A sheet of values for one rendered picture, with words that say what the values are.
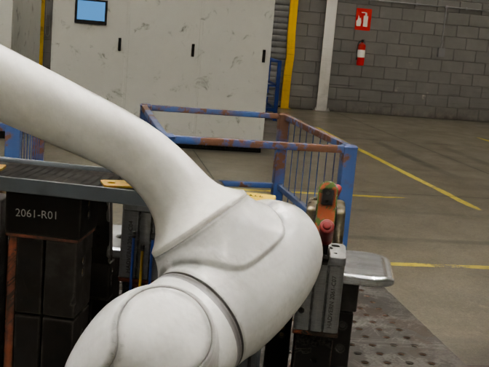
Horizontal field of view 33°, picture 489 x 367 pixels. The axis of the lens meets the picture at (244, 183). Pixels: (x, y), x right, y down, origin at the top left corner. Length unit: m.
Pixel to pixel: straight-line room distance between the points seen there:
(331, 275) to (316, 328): 0.08
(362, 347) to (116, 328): 1.34
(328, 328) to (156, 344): 0.67
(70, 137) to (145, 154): 0.07
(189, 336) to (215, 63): 8.80
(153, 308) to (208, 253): 0.11
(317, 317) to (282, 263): 0.51
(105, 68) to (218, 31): 1.30
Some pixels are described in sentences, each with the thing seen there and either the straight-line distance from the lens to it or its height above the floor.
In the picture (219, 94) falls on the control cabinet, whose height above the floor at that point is 0.64.
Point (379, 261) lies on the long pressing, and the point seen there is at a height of 1.00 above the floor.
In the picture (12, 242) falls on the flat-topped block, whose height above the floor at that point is 1.07.
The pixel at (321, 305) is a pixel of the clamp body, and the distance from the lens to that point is 1.23.
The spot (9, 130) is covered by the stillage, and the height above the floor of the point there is 0.92.
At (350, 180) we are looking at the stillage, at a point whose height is 0.81.
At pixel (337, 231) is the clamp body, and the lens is 1.55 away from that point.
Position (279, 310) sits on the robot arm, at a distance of 0.73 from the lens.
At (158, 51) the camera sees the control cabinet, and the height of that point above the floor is 1.06.
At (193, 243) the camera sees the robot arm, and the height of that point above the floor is 1.19.
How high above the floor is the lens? 1.37
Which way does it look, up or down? 10 degrees down
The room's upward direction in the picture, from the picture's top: 5 degrees clockwise
